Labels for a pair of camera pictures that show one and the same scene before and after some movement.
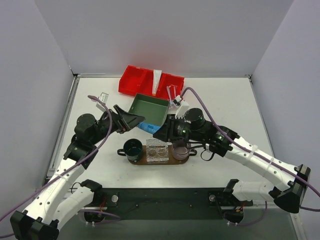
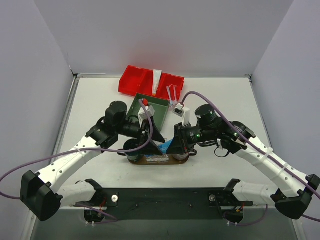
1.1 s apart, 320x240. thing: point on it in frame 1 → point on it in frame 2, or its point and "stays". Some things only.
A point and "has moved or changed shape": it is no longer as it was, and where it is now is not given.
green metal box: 153,110 stays
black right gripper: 169,128 → 179,136
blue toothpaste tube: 149,128 has moved or changed shape
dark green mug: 133,149 stays
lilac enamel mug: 182,152 stays
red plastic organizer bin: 140,80 stays
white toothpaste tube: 156,75 stays
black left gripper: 120,120 → 144,135
